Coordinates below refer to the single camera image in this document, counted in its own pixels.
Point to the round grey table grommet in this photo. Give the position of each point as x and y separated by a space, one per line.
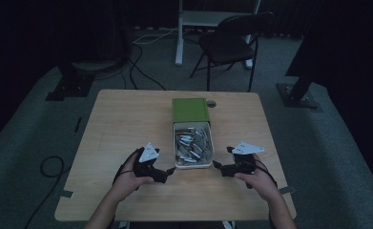
211 103

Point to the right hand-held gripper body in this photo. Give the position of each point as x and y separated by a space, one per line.
243 165

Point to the black folding chair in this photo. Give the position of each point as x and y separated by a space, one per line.
227 47

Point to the person's right hand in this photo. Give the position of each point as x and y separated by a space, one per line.
260 183

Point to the green box sleeve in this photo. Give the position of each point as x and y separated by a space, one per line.
190 109

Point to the white desk frame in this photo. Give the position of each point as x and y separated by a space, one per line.
179 38

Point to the black stand base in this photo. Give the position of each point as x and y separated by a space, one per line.
297 97
71 86

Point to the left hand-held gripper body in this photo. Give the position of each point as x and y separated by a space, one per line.
147 165

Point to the person's left hand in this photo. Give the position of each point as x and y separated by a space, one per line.
127 183

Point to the pile of small packets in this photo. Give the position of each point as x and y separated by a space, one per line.
192 146

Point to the white drawer tray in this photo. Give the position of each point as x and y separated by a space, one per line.
177 143

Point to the grey tape piece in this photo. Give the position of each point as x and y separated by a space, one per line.
287 190
66 193

